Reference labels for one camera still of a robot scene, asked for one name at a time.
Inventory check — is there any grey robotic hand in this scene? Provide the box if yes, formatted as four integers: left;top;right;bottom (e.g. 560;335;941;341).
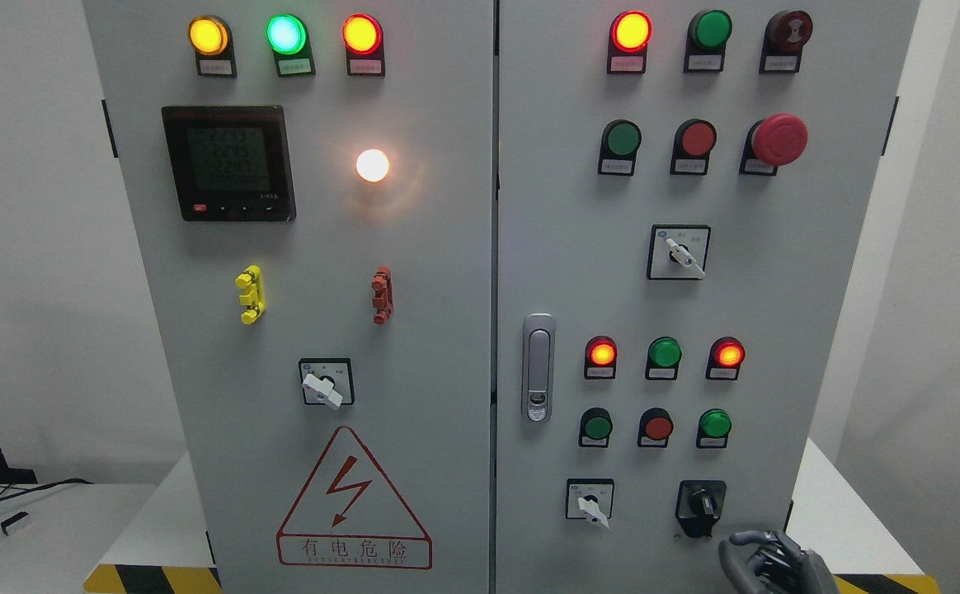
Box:
718;530;839;593

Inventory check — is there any black rotary knob switch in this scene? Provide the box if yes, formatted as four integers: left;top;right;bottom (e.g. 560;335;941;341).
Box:
675;480;727;539

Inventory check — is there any green light lower right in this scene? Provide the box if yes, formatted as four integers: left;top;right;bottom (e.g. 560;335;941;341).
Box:
695;408;732;449

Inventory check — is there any red push button lower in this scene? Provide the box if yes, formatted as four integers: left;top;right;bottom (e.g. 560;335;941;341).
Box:
636;408;675;448

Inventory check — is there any red push button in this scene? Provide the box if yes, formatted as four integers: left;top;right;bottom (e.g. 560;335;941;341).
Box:
670;118;717;176
636;408;675;448

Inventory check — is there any red light middle right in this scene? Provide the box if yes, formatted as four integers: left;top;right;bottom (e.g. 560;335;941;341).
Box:
705;336;746;381

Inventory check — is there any green push button lower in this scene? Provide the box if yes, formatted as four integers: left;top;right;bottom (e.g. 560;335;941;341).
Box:
578;407;614;448

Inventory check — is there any green push button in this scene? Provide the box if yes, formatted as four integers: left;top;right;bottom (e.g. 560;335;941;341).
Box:
597;118;642;177
578;407;614;448

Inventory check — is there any green light middle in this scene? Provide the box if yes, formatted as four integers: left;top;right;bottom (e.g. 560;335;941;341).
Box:
645;336;683;380

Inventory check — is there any red lit light middle left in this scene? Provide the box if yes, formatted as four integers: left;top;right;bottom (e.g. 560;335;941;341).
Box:
583;335;617;380

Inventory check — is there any grey cabinet right door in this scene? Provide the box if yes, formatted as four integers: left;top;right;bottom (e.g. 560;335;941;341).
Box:
496;1;919;593

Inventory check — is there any grey cabinet door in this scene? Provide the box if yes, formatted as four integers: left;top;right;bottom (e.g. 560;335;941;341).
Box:
84;1;496;593
496;1;919;593

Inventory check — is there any red emergency stop mushroom button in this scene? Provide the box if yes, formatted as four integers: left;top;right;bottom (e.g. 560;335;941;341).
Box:
739;113;809;177

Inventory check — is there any red electrical hazard warning sticker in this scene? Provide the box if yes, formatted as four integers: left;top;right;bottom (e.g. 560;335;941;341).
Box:
277;426;432;570

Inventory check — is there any red push button upper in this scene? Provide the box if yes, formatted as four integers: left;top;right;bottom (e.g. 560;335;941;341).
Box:
670;118;717;176

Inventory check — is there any green push button upper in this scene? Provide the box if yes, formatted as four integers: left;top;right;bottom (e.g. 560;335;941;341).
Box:
597;118;642;177

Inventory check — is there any red terminal connector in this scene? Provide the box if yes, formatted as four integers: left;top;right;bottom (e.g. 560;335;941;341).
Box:
370;266;394;326

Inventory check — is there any dark red buzzer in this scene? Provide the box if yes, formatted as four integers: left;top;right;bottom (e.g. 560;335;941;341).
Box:
759;10;813;73

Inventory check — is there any green unlit light top right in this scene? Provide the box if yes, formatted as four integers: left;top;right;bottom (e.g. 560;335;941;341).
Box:
683;10;733;73

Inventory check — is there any red lit light top right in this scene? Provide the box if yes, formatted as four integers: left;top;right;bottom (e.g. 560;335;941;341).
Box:
607;10;653;75

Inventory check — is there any white lit indicator lamp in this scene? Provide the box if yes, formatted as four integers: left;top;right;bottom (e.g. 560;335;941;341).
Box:
355;148;391;183

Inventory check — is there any yellow terminal connector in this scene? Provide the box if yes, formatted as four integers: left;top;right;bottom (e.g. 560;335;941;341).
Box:
234;266;266;326

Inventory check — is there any grey cabinet left door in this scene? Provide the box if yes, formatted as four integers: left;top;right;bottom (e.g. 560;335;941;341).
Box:
84;1;496;593

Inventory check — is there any white platform with hazard stripes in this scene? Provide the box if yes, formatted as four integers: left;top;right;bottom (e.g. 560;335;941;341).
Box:
84;442;939;593

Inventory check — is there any red lit indicator light left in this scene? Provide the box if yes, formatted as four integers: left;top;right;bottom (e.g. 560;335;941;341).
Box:
341;12;386;78

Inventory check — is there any black digital power meter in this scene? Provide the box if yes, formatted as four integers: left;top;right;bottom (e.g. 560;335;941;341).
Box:
161;105;296;222

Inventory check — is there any green lit indicator light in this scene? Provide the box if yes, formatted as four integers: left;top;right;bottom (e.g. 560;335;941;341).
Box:
266;12;315;78

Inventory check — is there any small white usb adapter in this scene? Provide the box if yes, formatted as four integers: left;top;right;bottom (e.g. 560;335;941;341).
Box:
0;511;32;536

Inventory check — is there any yellow indicator light top left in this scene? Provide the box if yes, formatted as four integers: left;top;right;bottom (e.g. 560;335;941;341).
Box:
187;15;238;78

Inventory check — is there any white selector switch lower right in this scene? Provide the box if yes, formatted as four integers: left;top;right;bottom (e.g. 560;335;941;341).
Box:
564;478;615;530

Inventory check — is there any white selector switch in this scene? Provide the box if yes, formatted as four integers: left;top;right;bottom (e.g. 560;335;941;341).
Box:
647;224;711;281
564;478;615;530

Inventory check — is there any white selector switch upper right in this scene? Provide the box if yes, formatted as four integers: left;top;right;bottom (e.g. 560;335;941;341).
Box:
647;224;711;281

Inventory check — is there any silver door lock handle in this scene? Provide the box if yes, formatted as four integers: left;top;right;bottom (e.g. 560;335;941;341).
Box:
521;313;556;422

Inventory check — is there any white selector switch left door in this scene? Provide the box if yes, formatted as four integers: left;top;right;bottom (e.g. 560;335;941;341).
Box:
299;358;355;410

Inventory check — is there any black cable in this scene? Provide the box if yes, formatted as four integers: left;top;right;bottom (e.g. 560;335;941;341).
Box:
0;478;95;517

